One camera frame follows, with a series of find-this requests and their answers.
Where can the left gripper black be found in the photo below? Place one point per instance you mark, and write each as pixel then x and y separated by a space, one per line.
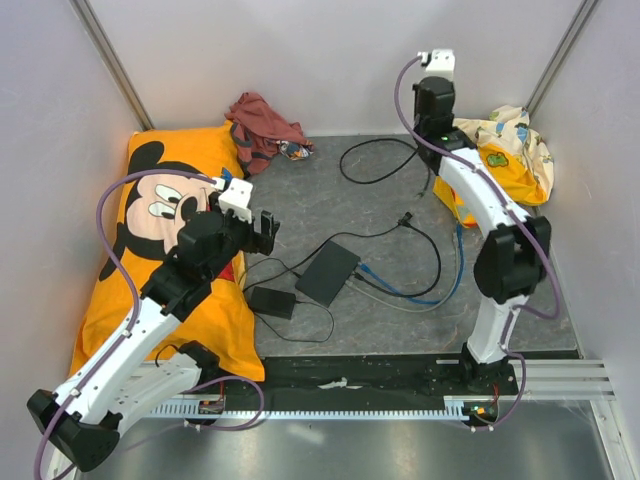
pixel 268 230

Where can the black power adapter brick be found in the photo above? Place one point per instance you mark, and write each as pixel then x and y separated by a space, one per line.
pixel 271 302

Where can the black network switch box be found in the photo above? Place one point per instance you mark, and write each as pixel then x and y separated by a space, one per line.
pixel 327 273

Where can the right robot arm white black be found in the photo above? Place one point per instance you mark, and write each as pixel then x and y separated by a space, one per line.
pixel 514 256

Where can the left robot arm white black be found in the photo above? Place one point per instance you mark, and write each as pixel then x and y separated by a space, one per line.
pixel 85 416

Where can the maroon crumpled garment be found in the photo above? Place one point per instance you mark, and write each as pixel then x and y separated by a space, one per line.
pixel 260 133

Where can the orange Mickey Mouse pillow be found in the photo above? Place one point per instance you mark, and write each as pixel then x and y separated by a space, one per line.
pixel 172 170

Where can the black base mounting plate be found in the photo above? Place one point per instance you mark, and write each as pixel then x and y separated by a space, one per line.
pixel 377 382

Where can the yellow patterned children's garment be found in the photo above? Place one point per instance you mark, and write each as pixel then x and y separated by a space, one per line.
pixel 515 154

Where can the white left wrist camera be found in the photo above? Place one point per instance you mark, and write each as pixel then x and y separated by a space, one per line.
pixel 234 195

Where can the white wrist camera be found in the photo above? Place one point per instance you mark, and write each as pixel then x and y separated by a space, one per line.
pixel 234 195
pixel 438 63

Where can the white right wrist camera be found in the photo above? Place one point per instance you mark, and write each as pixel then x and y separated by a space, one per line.
pixel 438 63

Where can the left aluminium corner post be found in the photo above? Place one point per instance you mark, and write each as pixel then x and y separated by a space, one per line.
pixel 98 35

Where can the aluminium corner post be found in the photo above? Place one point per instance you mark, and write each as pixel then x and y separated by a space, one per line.
pixel 567 42
pixel 98 35

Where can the right aluminium corner post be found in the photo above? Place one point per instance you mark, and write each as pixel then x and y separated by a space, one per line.
pixel 567 42

